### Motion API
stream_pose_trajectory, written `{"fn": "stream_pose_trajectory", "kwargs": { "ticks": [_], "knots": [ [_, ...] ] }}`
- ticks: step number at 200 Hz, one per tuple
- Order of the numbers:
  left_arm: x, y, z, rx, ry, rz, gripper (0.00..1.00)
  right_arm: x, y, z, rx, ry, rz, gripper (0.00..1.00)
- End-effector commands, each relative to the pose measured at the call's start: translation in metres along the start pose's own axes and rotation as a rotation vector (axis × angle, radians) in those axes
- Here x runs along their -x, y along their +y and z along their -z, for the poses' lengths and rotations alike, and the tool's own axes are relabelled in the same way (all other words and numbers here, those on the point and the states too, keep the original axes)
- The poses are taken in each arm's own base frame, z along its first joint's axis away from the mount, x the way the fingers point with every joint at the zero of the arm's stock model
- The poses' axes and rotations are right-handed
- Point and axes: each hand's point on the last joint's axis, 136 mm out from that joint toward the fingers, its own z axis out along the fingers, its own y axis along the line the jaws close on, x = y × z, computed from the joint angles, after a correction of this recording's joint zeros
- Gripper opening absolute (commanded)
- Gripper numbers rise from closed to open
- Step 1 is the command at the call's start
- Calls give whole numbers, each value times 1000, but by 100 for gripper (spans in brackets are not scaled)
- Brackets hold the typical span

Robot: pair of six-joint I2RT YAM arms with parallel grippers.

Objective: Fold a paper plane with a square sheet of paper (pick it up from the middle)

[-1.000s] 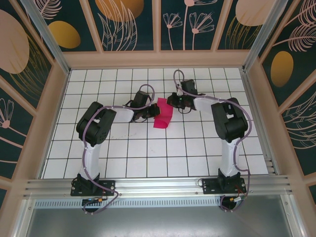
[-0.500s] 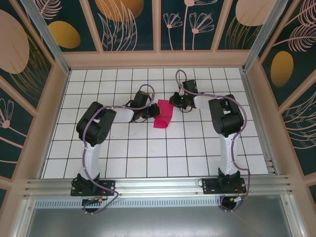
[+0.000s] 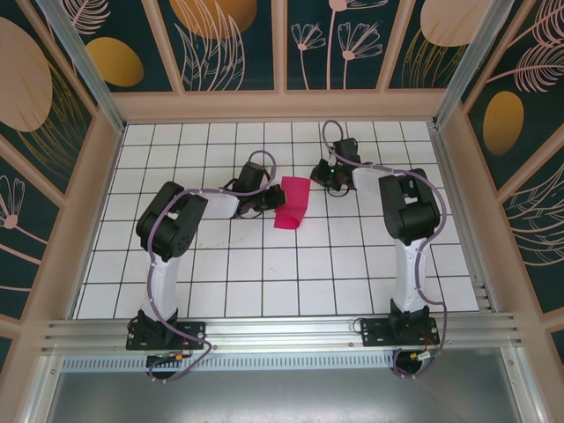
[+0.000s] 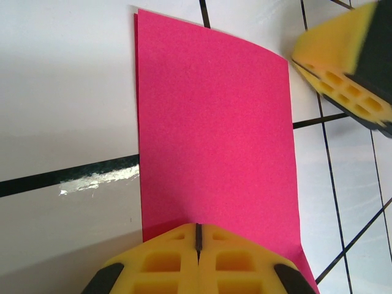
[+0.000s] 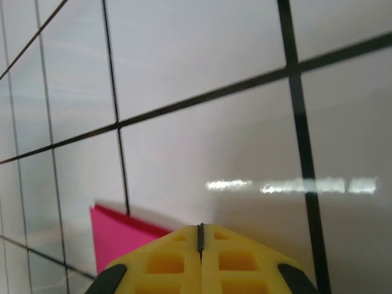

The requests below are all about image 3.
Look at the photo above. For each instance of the grey metal panel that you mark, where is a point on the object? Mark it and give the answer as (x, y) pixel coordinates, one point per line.
(286, 396)

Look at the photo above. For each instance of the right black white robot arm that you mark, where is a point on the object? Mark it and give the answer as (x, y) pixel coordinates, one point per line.
(410, 211)

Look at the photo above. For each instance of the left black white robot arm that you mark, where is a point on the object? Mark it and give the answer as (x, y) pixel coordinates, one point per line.
(167, 220)

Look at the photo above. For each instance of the aluminium frame post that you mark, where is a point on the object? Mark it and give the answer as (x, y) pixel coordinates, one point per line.
(476, 66)
(88, 66)

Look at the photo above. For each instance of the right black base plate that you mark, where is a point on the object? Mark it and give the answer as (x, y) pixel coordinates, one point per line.
(374, 335)

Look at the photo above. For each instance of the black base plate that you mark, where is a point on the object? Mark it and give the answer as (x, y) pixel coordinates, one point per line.
(374, 335)
(194, 332)

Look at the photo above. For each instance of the yellow power connector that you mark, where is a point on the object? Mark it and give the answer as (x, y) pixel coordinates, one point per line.
(178, 356)
(420, 355)

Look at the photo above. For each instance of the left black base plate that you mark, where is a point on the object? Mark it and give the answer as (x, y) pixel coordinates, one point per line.
(194, 332)

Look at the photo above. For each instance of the pink cloth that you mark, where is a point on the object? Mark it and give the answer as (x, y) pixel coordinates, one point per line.
(295, 194)

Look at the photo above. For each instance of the long aluminium base rail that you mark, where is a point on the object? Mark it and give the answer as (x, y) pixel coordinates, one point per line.
(282, 330)

